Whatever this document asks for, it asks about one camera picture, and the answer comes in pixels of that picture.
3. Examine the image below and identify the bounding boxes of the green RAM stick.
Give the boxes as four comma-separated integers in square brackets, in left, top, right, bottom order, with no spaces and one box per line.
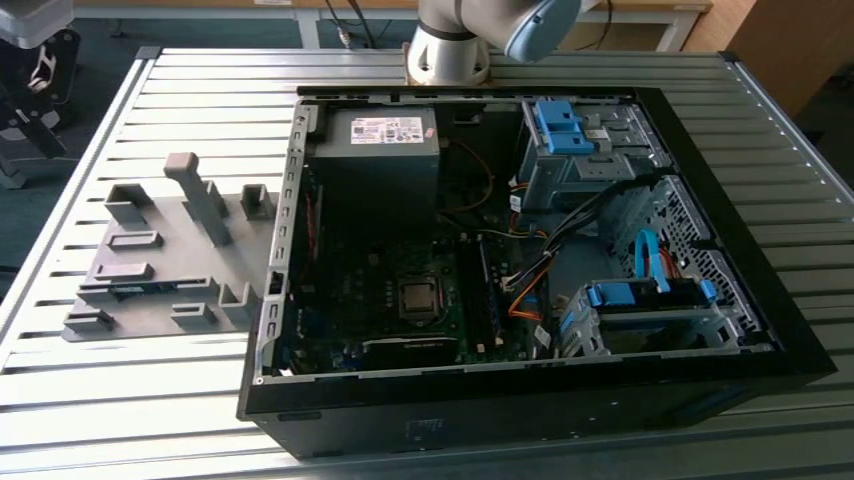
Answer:
[111,282,179,300]

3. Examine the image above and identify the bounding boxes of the black RAM slot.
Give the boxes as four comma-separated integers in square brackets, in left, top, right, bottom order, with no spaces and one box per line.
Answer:
[456,235,484,354]
[470,237,497,351]

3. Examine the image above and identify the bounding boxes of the grey parts rack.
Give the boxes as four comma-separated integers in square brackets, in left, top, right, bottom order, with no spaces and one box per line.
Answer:
[61,152,282,344]

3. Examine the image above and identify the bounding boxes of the grey power supply unit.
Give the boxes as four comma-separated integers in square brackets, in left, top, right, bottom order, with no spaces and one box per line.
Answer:
[303,105,444,241]

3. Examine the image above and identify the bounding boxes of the green motherboard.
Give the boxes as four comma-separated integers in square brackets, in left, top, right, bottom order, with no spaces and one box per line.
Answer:
[286,232,529,374]

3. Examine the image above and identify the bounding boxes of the metal CPU socket cover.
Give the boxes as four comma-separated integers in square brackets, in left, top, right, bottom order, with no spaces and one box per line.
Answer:
[396,272,450,329]

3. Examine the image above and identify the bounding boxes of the silver CPU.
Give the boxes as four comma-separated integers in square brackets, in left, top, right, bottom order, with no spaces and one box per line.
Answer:
[398,283,446,314]

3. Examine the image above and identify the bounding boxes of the blue plastic disk carrier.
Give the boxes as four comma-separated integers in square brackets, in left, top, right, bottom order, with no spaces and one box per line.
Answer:
[533,101,600,157]

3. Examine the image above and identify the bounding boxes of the black graphics card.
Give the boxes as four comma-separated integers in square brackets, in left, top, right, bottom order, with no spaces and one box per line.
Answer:
[362,335,462,371]

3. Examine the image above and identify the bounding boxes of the grey metal drive cage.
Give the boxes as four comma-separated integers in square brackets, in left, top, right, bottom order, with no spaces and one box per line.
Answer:
[518,99,676,211]

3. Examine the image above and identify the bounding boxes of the black PC case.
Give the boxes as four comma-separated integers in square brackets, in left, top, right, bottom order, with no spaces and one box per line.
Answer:
[237,85,840,460]

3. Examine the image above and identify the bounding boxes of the hard disk in blue carrier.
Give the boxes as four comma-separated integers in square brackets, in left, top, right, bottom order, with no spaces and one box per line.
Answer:
[586,280,720,316]

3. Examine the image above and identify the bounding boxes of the grey metal disk bay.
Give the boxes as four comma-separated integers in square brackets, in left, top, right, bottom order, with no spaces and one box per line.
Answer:
[557,279,769,359]

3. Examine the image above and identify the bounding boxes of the wooden cabinet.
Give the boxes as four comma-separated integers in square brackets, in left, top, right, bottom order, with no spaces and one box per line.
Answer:
[680,0,854,119]

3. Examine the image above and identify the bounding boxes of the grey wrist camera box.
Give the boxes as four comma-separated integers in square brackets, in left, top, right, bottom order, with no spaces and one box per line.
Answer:
[0,0,77,50]

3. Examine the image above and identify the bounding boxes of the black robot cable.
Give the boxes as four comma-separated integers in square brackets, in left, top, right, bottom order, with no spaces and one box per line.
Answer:
[323,0,377,51]

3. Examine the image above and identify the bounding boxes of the yellow power wire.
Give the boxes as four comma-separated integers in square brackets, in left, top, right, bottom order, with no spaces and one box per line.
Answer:
[437,139,496,216]

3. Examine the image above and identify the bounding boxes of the black and white wire bundle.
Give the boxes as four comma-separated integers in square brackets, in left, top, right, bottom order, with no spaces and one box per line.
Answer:
[440,209,550,242]

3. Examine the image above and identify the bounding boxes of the thick black cable bundle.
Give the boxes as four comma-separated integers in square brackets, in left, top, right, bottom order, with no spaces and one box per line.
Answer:
[506,174,662,291]

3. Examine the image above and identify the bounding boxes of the orange data cable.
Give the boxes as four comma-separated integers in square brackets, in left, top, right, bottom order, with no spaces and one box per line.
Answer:
[508,267,556,321]

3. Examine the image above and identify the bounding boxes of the white frame wooden desk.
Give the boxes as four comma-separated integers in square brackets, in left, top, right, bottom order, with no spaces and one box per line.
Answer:
[573,0,714,54]

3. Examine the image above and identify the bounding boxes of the blue data cable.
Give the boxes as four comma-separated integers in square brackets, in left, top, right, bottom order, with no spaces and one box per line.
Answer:
[632,228,673,294]

